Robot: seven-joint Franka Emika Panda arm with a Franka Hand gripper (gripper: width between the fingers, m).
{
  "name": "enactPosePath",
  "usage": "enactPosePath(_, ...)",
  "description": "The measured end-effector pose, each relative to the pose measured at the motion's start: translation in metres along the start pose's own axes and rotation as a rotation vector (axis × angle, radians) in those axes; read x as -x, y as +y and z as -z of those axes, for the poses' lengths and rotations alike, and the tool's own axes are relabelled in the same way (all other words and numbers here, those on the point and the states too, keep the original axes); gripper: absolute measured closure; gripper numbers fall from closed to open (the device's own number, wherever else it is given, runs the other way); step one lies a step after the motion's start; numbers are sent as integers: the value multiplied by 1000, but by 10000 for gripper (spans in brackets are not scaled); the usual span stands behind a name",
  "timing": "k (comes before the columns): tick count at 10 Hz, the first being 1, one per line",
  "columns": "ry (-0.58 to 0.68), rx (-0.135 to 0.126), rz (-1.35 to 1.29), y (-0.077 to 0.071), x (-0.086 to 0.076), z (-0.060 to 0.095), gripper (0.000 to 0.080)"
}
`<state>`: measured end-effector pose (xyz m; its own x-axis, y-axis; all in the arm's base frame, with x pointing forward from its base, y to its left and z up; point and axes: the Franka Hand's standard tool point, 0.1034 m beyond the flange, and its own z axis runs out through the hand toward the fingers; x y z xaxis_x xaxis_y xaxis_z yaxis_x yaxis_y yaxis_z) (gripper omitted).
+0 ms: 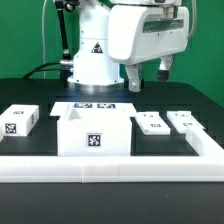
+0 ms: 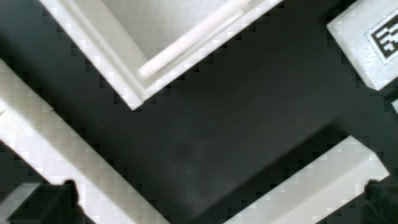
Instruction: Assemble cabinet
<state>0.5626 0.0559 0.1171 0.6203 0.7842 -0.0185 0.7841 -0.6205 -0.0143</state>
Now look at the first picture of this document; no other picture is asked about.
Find grey hanging cable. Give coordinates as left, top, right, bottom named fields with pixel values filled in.
left=41, top=0, right=49, bottom=80

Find white cabinet body box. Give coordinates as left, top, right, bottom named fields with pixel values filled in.
left=57, top=108, right=132, bottom=156

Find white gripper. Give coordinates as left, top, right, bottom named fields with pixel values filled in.
left=108, top=5, right=189, bottom=92

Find black cable bundle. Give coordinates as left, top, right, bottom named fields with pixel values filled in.
left=22, top=60, right=74, bottom=80

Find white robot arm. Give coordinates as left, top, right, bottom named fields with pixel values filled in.
left=68, top=0, right=197, bottom=92

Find white L-shaped fence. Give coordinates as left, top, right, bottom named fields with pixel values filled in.
left=0, top=128, right=224, bottom=183

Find white cabinet top block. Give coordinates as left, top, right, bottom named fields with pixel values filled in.
left=0, top=104, right=39, bottom=137

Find white base tag plate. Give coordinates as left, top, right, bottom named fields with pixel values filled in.
left=50, top=102, right=136, bottom=117

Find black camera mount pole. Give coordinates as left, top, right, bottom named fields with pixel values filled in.
left=54, top=0, right=80, bottom=60

